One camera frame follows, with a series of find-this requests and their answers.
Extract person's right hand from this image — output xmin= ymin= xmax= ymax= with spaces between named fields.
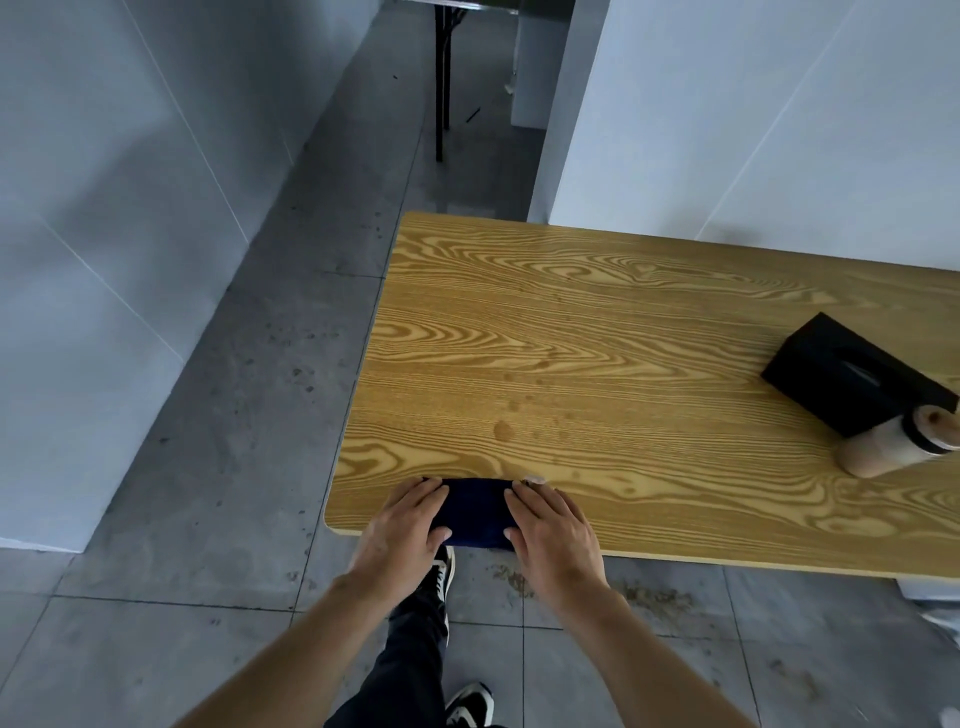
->
xmin=504 ymin=480 xmax=611 ymax=614

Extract person's left hand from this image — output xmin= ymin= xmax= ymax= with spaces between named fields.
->
xmin=351 ymin=477 xmax=454 ymax=603

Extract dark blue cloth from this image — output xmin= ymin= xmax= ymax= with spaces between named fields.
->
xmin=421 ymin=477 xmax=528 ymax=553

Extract person's left forearm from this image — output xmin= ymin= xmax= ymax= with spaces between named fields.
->
xmin=174 ymin=573 xmax=393 ymax=728

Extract person's right forearm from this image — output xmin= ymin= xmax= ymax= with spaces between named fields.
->
xmin=553 ymin=591 xmax=757 ymax=728

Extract black sneaker with white sole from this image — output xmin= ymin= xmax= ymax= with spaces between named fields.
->
xmin=443 ymin=680 xmax=497 ymax=728
xmin=416 ymin=546 xmax=457 ymax=640

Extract person's dark trousers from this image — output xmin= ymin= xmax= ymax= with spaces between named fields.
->
xmin=322 ymin=583 xmax=451 ymax=728

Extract black tissue box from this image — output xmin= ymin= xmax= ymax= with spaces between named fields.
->
xmin=760 ymin=312 xmax=960 ymax=441

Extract beige tumbler with black band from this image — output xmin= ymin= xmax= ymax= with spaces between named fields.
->
xmin=837 ymin=403 xmax=960 ymax=480

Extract white object on floor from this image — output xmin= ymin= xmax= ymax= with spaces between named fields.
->
xmin=896 ymin=576 xmax=960 ymax=648

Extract black folding table leg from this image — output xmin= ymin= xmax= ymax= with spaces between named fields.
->
xmin=432 ymin=0 xmax=456 ymax=164

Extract dark background table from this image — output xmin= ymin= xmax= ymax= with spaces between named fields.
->
xmin=435 ymin=0 xmax=577 ymax=16

